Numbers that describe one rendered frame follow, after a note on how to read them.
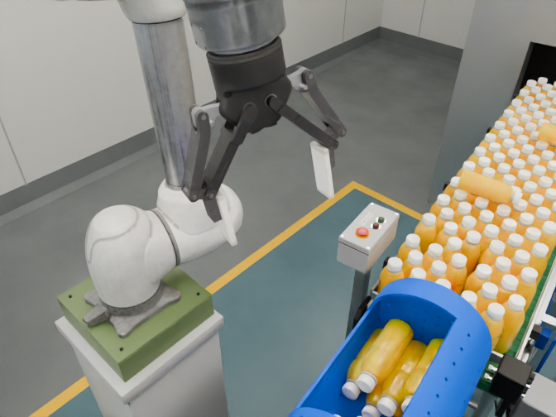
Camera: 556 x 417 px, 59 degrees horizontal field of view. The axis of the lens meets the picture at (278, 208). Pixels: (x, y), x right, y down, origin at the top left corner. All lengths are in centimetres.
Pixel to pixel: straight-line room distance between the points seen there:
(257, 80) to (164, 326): 88
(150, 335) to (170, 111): 53
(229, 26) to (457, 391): 84
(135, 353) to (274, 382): 126
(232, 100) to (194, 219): 70
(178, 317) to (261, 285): 154
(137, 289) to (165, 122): 39
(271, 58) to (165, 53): 58
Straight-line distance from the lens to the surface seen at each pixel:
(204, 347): 141
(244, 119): 50
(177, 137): 110
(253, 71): 47
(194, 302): 129
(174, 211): 117
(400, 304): 126
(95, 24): 351
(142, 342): 124
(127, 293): 120
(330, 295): 273
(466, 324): 114
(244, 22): 45
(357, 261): 145
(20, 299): 304
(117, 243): 112
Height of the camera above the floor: 206
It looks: 39 degrees down
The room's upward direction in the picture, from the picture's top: straight up
